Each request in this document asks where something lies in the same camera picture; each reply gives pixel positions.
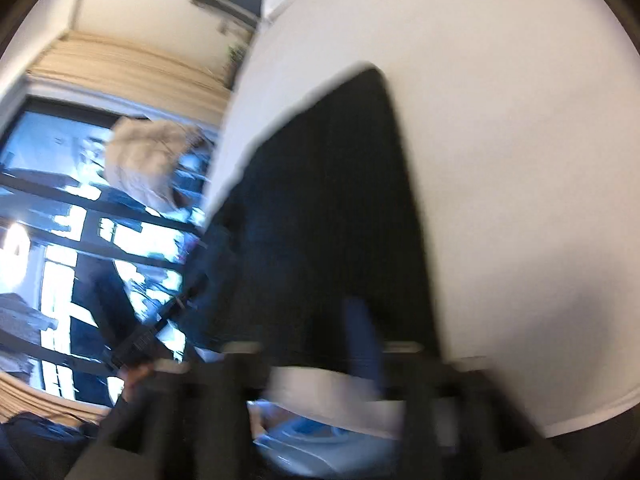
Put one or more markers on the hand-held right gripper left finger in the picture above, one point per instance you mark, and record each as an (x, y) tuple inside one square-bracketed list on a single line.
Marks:
[(165, 420)]

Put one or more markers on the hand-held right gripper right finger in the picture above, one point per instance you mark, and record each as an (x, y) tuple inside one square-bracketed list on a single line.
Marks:
[(365, 345)]

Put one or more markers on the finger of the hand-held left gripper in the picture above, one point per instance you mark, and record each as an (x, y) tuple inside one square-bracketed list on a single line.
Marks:
[(182, 300)]

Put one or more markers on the black denim pants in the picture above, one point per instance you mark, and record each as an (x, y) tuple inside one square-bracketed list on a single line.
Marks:
[(320, 220)]

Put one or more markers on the person's left hand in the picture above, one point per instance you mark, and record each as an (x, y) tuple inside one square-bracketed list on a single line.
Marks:
[(137, 374)]

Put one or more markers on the black framed window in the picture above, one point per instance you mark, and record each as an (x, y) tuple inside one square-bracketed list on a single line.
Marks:
[(55, 270)]

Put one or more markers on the light blue cloth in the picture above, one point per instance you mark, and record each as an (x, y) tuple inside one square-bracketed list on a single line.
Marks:
[(310, 445)]

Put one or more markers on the beige puffer jacket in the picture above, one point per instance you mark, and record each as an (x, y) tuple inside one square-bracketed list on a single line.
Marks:
[(145, 155)]

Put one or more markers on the bed with white sheet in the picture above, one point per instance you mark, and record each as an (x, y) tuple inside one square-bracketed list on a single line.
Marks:
[(500, 160)]

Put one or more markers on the cream curtain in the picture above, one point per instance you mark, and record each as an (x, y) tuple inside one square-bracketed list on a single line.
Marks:
[(140, 70)]

